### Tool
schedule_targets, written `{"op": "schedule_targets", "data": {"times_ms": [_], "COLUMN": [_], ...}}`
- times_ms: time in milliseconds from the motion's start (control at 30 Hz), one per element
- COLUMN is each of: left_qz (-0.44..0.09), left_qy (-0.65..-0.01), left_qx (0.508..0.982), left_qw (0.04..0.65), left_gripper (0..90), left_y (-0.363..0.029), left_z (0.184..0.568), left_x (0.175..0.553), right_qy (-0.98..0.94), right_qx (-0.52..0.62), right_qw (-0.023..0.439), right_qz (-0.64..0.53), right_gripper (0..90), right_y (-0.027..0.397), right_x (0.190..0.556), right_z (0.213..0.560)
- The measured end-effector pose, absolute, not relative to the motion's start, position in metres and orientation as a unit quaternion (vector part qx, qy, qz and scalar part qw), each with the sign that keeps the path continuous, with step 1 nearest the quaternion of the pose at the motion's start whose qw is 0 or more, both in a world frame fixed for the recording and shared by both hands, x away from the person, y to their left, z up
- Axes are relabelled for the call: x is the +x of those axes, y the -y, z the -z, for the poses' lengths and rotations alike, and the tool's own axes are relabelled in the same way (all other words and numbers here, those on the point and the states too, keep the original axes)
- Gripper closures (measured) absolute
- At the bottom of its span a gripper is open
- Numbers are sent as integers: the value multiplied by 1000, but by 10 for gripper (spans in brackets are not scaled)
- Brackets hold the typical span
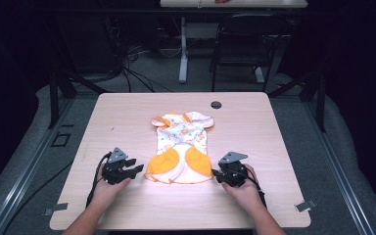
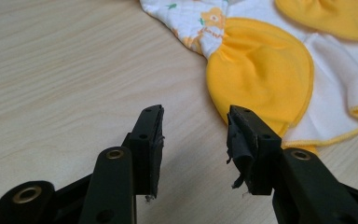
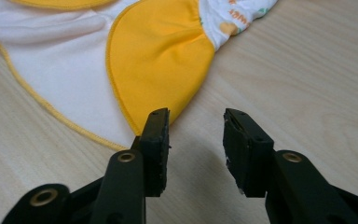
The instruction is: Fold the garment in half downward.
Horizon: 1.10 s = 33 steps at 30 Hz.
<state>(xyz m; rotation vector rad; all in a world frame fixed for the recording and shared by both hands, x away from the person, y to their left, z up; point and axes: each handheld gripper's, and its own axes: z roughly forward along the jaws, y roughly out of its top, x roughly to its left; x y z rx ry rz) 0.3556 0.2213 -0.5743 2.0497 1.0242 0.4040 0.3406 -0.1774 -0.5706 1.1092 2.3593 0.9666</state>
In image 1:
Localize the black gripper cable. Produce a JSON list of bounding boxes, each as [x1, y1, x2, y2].
[[84, 152, 113, 209], [244, 167, 268, 210]]

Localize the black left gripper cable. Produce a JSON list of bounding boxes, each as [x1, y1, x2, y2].
[[84, 152, 113, 209]]

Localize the person's left hand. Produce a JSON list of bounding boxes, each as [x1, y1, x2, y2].
[[92, 163, 132, 210]]

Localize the orange and white baby garment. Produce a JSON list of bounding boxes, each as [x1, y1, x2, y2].
[[144, 111, 215, 185]]

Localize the black folding chair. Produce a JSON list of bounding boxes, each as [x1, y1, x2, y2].
[[209, 13, 290, 93]]

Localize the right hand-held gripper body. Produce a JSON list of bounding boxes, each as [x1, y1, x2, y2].
[[217, 151, 250, 189]]

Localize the person's right hand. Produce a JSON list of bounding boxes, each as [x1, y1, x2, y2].
[[220, 163, 264, 213]]

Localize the black metal stand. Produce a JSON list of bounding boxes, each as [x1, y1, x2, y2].
[[267, 70, 327, 133], [47, 68, 109, 130]]

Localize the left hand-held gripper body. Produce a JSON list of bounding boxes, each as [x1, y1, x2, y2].
[[102, 147, 131, 186]]

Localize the grey tape strip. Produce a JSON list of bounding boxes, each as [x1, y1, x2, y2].
[[294, 199, 318, 212], [42, 202, 70, 216]]

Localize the white desk with white leg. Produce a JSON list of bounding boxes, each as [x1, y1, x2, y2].
[[160, 0, 308, 84]]

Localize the metal floor rail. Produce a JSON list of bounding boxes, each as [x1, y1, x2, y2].
[[302, 97, 376, 235], [0, 97, 76, 235]]

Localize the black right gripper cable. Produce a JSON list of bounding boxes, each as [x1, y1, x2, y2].
[[244, 167, 268, 210]]

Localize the black floor cables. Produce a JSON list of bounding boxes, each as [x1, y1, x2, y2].
[[87, 45, 184, 94]]

